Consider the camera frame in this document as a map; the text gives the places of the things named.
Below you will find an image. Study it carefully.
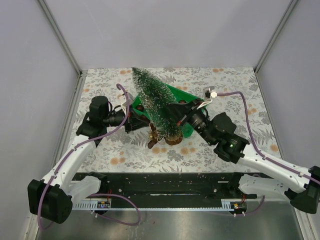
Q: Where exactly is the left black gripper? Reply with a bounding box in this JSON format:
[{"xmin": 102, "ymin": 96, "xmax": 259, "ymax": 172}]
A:
[{"xmin": 103, "ymin": 104, "xmax": 149, "ymax": 134}]

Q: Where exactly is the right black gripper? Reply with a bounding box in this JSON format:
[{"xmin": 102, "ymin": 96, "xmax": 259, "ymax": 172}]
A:
[{"xmin": 165, "ymin": 97, "xmax": 216, "ymax": 145}]

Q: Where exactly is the green plastic tray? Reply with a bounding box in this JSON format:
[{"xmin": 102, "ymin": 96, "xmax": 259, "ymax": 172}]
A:
[{"xmin": 132, "ymin": 84, "xmax": 198, "ymax": 138}]

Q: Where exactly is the small frosted christmas tree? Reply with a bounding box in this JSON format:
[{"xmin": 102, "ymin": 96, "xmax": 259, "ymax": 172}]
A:
[{"xmin": 132, "ymin": 67, "xmax": 183, "ymax": 146}]

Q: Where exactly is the brown ribbon bow decoration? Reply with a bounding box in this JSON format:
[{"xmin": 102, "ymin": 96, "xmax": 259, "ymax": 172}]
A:
[{"xmin": 147, "ymin": 123, "xmax": 159, "ymax": 149}]

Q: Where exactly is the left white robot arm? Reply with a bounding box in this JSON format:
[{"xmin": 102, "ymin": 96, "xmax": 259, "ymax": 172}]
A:
[{"xmin": 27, "ymin": 92, "xmax": 148, "ymax": 230}]

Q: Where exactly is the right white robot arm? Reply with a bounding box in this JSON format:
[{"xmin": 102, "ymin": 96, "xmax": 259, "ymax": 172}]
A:
[{"xmin": 165, "ymin": 98, "xmax": 320, "ymax": 214}]

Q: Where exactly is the dark brown ball ornament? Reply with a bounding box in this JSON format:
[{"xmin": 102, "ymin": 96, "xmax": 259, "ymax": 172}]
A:
[{"xmin": 135, "ymin": 105, "xmax": 144, "ymax": 112}]

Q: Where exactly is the floral patterned table mat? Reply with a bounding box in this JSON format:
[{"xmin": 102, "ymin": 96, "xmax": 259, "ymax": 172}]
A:
[{"xmin": 73, "ymin": 67, "xmax": 281, "ymax": 173}]

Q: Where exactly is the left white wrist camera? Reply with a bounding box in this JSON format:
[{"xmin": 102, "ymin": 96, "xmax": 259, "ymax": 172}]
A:
[{"xmin": 119, "ymin": 92, "xmax": 135, "ymax": 113}]

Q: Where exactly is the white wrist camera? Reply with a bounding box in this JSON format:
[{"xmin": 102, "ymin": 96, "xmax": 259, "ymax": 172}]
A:
[
  {"xmin": 119, "ymin": 92, "xmax": 135, "ymax": 113},
  {"xmin": 198, "ymin": 86, "xmax": 218, "ymax": 109}
]

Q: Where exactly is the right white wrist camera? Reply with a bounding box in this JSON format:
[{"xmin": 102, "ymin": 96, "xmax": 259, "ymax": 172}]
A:
[{"xmin": 198, "ymin": 86, "xmax": 218, "ymax": 109}]

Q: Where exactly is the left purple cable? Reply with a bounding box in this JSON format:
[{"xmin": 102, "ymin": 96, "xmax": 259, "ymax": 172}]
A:
[{"xmin": 37, "ymin": 83, "xmax": 143, "ymax": 231}]

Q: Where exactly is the left aluminium frame post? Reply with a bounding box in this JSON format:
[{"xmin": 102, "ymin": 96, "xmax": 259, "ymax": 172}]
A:
[{"xmin": 37, "ymin": 0, "xmax": 83, "ymax": 78}]

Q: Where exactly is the aluminium frame post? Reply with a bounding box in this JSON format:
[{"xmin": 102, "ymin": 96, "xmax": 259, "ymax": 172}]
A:
[
  {"xmin": 253, "ymin": 0, "xmax": 301, "ymax": 75},
  {"xmin": 37, "ymin": 0, "xmax": 83, "ymax": 78}
]

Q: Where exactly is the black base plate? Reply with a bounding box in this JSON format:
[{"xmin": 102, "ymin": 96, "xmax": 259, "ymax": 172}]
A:
[{"xmin": 71, "ymin": 171, "xmax": 286, "ymax": 205}]

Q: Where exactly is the white slotted cable duct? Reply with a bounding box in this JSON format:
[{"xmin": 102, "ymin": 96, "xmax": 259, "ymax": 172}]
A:
[{"xmin": 72, "ymin": 197, "xmax": 247, "ymax": 212}]

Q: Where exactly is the right aluminium frame post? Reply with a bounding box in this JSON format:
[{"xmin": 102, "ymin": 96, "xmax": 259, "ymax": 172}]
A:
[{"xmin": 253, "ymin": 0, "xmax": 301, "ymax": 75}]

